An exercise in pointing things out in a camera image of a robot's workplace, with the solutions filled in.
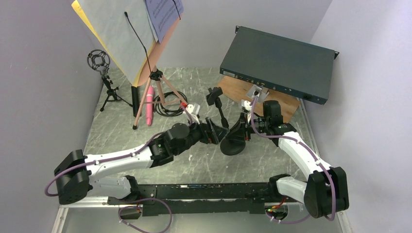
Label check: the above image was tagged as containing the black silver handheld microphone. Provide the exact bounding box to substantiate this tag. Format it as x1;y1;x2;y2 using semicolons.
131;86;140;117

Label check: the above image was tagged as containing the black tripod mic stand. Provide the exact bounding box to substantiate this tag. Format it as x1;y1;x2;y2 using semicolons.
87;49;133;112

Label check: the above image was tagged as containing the pink tripod music stand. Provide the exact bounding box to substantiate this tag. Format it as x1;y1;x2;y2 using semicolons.
132;19;188;130

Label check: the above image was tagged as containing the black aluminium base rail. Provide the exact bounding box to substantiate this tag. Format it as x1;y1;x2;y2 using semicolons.
51;182;351;233

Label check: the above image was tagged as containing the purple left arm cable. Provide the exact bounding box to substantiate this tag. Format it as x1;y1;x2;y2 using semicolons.
44;107;195;233

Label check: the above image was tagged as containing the grey paper sheet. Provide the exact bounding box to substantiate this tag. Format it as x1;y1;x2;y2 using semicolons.
71;0;157;86

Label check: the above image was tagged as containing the pink small microphone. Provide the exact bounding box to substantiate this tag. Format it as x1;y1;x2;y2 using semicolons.
146;86;154;126

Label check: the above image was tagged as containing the blue sheet music page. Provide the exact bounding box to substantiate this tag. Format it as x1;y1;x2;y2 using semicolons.
144;0;184;43

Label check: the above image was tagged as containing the black round-base mic stand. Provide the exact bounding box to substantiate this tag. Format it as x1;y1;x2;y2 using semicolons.
206;87;246;156

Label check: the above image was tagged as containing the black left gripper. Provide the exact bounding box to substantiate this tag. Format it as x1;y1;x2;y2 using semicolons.
174;115;229;156

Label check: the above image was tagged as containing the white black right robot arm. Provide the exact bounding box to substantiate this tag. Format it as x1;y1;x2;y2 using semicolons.
220;100;349;220

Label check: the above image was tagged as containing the coiled black cable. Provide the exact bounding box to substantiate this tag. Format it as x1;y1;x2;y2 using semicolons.
152;91;189;117

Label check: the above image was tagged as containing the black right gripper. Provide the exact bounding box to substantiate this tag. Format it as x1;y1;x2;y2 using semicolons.
225;113;270;142

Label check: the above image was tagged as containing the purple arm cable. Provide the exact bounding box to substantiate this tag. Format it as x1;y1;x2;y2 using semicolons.
250;95;337;224
44;107;195;233

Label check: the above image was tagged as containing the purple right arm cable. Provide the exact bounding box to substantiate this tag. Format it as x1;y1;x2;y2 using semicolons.
250;95;337;224

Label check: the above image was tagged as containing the silver metal bracket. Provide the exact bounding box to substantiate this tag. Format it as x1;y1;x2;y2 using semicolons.
246;84;269;103

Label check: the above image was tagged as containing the wooden board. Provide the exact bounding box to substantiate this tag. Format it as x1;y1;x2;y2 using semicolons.
217;76;300;123

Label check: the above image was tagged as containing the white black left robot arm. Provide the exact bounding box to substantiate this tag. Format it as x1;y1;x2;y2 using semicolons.
52;118;229;205

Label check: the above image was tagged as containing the dark teal rack unit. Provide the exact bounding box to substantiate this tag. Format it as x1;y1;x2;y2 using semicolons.
220;26;339;105

